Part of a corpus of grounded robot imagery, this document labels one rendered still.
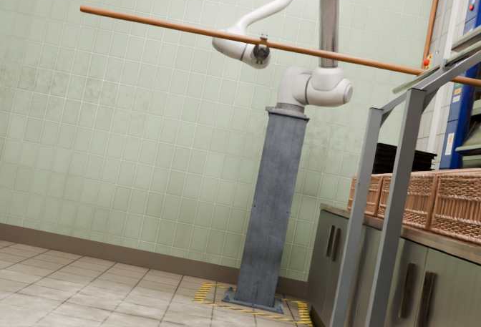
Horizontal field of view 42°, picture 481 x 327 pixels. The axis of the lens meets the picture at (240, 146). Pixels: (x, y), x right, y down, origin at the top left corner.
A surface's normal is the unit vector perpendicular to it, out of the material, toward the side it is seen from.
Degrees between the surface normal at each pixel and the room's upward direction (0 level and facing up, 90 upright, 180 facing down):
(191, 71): 90
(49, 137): 90
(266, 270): 90
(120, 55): 90
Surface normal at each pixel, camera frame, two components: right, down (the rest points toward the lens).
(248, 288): -0.05, -0.06
